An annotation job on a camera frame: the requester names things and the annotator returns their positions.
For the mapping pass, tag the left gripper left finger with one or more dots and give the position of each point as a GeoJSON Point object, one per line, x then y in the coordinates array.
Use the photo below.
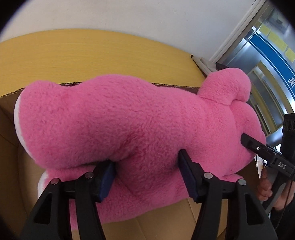
{"type": "Point", "coordinates": [50, 216]}

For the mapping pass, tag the large pink plush bear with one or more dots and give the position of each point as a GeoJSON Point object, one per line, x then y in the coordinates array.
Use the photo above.
{"type": "Point", "coordinates": [140, 127]}

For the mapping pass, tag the person right hand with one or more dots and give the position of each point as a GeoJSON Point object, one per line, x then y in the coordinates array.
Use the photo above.
{"type": "Point", "coordinates": [264, 192]}

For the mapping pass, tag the cardboard tray box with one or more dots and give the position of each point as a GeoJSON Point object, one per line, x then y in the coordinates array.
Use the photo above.
{"type": "Point", "coordinates": [20, 178]}

